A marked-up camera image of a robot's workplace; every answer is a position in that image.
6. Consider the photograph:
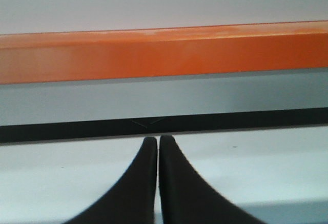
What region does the orange sash handle bar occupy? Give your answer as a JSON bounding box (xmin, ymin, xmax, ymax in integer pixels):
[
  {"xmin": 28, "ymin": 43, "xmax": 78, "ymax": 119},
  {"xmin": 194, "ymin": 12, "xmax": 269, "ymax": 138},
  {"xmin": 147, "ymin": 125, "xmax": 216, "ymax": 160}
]
[{"xmin": 1, "ymin": 21, "xmax": 327, "ymax": 84}]

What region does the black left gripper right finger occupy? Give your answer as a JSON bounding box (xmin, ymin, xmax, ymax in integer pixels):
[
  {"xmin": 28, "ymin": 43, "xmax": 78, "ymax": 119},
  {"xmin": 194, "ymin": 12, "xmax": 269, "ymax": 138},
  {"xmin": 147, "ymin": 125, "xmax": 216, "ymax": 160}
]
[{"xmin": 159, "ymin": 135, "xmax": 263, "ymax": 223}]

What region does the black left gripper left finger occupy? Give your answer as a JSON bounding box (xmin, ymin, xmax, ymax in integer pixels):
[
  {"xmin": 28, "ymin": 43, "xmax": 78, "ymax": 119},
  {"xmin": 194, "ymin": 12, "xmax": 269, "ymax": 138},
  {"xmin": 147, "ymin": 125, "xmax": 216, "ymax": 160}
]
[{"xmin": 67, "ymin": 137, "xmax": 157, "ymax": 223}]

